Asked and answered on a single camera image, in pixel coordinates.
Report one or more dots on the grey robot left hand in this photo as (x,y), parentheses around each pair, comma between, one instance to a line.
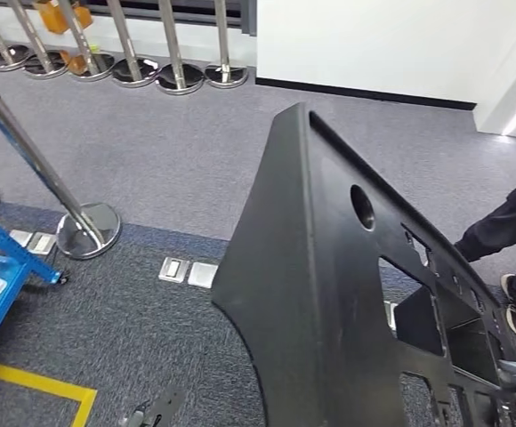
(156,406)

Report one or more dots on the black plastic licence plate bracket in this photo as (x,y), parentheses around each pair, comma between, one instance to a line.
(285,265)

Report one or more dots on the long blue metal shelf rack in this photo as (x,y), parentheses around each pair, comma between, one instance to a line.
(17,250)

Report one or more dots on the metal floor socket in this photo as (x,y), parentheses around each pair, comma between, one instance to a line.
(42,244)
(20,238)
(390,315)
(202,275)
(174,270)

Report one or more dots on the person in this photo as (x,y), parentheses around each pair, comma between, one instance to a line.
(507,224)

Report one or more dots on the orange plastic object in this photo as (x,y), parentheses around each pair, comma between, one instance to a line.
(57,17)

